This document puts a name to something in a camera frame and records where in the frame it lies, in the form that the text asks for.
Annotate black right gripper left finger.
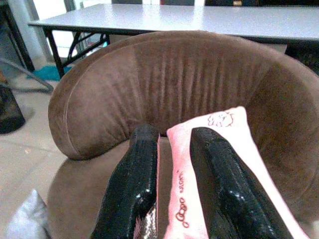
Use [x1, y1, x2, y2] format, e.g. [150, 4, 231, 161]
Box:
[90, 123, 160, 239]

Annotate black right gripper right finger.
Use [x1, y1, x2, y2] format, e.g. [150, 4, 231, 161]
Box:
[189, 126, 294, 239]

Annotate brown round suede sofa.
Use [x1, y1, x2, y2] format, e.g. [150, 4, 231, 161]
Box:
[46, 30, 319, 239]

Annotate teal floor mat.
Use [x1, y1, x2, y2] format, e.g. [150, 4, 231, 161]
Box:
[26, 65, 73, 82]

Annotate black mesh bin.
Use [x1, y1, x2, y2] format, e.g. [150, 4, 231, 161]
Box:
[0, 83, 26, 134]

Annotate grey folding table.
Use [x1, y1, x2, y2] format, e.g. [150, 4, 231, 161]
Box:
[27, 3, 319, 80]

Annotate grey metal tube frame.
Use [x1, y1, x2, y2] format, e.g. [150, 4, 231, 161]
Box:
[0, 57, 54, 94]

